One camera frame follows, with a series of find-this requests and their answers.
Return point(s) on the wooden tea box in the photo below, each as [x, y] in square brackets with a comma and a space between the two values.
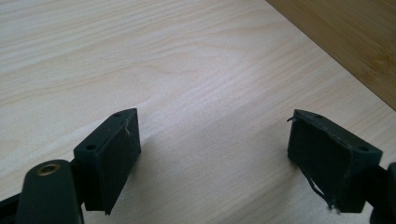
[358, 37]

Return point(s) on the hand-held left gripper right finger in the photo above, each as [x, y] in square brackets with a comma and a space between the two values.
[330, 155]

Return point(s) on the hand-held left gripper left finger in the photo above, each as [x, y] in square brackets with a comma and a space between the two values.
[106, 161]

